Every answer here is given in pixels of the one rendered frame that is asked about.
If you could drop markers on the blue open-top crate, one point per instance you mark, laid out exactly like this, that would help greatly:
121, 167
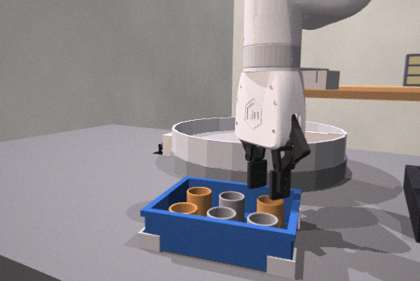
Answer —
220, 240

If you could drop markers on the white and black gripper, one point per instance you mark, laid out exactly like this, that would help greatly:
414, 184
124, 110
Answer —
271, 107

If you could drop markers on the bronze bushing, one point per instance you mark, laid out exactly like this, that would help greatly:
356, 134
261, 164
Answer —
202, 199
184, 207
276, 210

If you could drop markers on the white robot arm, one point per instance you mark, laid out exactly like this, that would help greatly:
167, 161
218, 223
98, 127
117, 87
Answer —
273, 34

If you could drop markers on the grey metal bushing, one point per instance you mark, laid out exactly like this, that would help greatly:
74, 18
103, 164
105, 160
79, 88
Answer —
264, 219
233, 202
222, 212

